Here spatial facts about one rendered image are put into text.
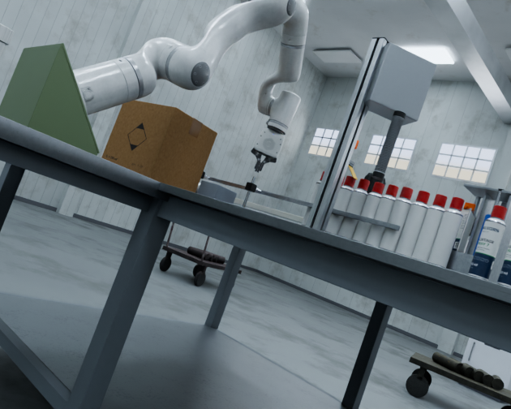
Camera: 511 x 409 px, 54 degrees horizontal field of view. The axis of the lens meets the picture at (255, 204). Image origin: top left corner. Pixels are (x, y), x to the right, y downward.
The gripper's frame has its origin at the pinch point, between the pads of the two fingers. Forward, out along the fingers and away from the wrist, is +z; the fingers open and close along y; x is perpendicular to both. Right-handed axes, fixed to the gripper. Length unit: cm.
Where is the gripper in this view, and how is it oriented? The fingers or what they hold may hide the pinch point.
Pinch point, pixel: (259, 166)
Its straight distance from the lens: 193.6
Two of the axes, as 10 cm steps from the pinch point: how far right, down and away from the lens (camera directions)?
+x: -0.1, 0.8, 10.0
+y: 9.1, 4.1, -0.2
